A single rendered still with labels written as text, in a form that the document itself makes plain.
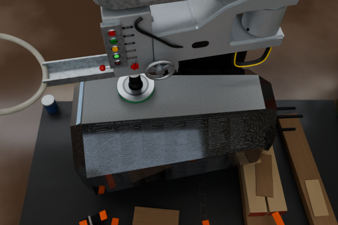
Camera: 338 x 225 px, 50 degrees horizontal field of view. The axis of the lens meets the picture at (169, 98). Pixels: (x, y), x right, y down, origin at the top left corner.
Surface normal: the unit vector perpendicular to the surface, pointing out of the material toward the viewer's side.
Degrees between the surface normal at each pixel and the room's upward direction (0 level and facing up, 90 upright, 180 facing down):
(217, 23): 90
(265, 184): 0
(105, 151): 45
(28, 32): 0
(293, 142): 0
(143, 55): 90
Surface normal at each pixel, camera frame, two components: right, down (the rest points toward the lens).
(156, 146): 0.07, 0.23
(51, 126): 0.00, -0.52
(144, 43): 0.18, 0.84
